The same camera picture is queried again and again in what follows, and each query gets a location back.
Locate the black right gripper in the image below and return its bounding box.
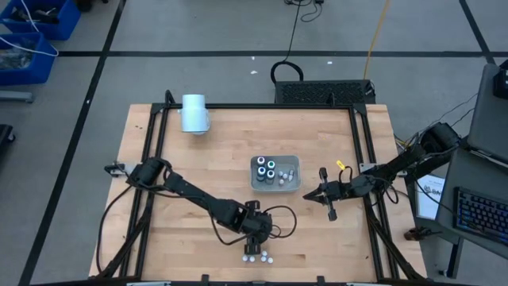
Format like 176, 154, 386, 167
303, 167, 352, 222

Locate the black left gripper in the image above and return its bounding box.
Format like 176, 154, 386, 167
228, 200, 274, 255

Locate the light grey plastic bin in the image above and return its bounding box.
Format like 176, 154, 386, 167
249, 154, 302, 194

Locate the black vented computer box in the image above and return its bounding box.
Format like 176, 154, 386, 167
273, 79, 377, 106

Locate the black table clamp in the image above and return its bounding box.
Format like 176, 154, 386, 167
403, 226, 432, 242

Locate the white printed paper sheet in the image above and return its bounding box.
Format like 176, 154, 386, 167
415, 173, 446, 221

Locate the backlit black keyboard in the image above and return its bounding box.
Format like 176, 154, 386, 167
453, 186, 508, 245

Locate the grey workstation cart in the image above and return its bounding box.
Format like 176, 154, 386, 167
434, 63, 508, 279

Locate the black desktop device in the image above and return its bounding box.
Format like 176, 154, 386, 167
493, 59, 508, 100

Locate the blue plastic storage crate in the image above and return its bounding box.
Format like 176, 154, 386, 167
0, 0, 83, 41
0, 32, 59, 87

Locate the black floor object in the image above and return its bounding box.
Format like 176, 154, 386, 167
0, 123, 17, 156

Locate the grey metal bar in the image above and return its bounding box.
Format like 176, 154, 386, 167
0, 90, 36, 105

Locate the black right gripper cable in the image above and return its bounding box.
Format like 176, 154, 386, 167
340, 165, 355, 185

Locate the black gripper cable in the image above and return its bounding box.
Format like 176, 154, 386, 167
340, 165, 355, 185
210, 204, 298, 246

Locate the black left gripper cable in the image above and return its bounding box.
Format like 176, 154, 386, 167
210, 204, 298, 246

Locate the black coiled floor cable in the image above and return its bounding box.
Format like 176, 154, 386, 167
270, 0, 306, 85

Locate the black left arm floor cable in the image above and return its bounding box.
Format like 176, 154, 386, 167
96, 184, 134, 275

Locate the yellow hanging cable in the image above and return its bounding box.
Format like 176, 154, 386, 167
363, 0, 392, 80

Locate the white cable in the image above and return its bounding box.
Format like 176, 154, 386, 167
0, 0, 60, 58

